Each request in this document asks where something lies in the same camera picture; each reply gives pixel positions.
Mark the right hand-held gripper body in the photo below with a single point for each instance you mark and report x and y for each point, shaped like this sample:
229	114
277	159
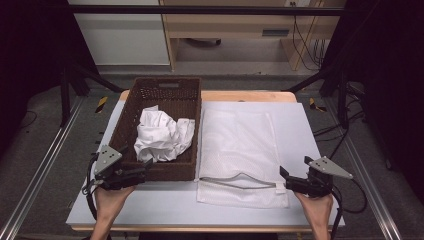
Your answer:
328	168

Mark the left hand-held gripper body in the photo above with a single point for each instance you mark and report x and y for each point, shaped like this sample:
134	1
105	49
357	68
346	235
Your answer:
107	160

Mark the white shirt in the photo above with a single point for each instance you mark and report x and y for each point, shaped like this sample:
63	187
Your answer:
160	136

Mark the white mesh laundry bag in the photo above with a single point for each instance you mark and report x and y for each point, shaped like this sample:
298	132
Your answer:
240	143

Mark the brown wicker basket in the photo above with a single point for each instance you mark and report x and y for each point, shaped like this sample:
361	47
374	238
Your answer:
173	100

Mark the person's left hand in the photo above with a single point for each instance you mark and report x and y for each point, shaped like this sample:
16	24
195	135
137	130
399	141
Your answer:
111	200

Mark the person's right hand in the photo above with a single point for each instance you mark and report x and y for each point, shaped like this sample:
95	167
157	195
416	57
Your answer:
318	208

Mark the yellow black tape strip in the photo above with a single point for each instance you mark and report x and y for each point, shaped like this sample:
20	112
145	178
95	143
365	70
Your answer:
314	105
101	104

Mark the black metal stand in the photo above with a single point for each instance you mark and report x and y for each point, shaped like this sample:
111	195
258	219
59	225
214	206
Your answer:
342	100
65	96

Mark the wooden table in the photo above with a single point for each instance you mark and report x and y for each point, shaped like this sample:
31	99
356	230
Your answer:
250	96

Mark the black curtain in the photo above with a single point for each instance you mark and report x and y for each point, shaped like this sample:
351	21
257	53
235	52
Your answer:
30	50
393	83

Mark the white cabinet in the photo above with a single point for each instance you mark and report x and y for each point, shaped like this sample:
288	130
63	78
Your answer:
123	40

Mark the light wooden desk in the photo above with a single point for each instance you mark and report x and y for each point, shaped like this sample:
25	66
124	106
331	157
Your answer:
226	26

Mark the black horizontal bar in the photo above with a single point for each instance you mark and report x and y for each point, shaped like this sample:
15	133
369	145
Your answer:
200	10

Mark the aluminium floor rail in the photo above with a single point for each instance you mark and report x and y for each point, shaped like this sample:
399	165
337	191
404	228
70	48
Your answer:
40	170
370	186

